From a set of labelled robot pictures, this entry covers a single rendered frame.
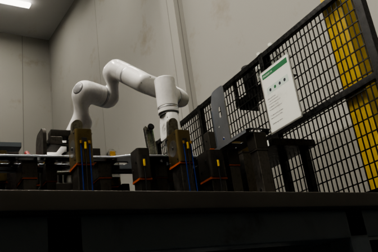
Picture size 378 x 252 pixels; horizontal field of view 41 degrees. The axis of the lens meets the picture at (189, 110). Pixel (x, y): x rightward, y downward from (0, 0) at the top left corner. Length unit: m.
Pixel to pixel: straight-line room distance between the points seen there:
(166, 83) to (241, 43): 3.20
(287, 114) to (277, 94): 0.12
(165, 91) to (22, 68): 8.90
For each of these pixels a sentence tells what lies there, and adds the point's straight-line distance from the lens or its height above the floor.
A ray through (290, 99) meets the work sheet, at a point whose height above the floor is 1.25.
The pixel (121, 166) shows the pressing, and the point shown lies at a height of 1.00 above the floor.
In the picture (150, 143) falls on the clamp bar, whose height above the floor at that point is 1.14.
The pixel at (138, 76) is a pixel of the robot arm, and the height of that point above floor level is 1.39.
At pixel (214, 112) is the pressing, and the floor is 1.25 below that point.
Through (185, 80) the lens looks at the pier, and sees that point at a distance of 5.75.
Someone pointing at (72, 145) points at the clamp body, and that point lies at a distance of 1.69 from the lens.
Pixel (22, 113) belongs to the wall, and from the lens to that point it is 10.41.
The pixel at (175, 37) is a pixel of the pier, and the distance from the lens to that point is 6.05.
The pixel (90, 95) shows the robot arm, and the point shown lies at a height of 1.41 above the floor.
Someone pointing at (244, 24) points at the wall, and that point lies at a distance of 5.20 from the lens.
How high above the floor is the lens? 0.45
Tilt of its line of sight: 22 degrees up
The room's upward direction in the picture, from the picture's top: 8 degrees counter-clockwise
